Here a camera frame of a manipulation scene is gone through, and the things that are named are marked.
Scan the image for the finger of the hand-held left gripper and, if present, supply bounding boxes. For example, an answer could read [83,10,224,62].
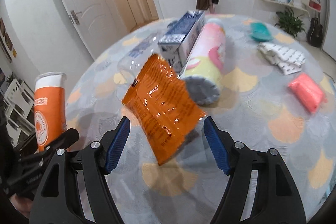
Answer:
[5,158,49,196]
[16,128,80,162]

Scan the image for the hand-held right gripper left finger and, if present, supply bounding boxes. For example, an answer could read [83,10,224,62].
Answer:
[30,116,131,224]

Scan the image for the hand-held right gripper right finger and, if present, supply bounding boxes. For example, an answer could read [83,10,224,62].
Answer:
[203,116,307,224]

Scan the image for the tall orange paper cup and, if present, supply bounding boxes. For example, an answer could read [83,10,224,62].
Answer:
[34,72,67,152]

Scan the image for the orange snack bag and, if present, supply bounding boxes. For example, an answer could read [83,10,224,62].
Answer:
[121,53,206,166]

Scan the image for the clear plastic bottle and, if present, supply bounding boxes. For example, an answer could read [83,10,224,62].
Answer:
[118,19,179,85]

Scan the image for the pink yellow cylindrical can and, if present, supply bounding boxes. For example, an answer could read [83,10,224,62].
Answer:
[180,18,227,105]

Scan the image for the pink packet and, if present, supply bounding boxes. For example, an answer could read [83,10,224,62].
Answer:
[287,72,327,113]

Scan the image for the white patterned tissue packet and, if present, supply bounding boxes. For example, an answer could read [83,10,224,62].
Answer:
[257,42,306,75]

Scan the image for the blue white milk carton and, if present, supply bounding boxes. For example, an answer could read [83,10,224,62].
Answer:
[157,10,206,73]

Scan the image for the teal packet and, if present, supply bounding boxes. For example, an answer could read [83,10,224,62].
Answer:
[249,22,273,42]

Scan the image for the person's left hand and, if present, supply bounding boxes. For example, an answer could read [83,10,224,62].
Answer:
[11,195,34,216]

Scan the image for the fan patterned tablecloth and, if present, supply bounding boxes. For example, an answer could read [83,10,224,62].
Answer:
[64,13,336,224]

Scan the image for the white shelf rack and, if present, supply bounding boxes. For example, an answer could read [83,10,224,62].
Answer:
[4,78,36,146]

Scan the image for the green potted plant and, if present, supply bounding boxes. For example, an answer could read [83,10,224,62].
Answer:
[274,7,306,39]

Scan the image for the black acoustic guitar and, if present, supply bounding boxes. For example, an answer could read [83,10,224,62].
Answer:
[307,17,323,47]

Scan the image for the white red shelf box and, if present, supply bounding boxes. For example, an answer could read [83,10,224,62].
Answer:
[301,0,322,12]

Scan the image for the framed wall pictures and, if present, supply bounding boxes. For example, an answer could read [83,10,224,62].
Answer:
[0,18,17,62]

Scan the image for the white wavy wall shelf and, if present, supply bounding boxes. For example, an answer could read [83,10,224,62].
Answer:
[260,0,309,13]

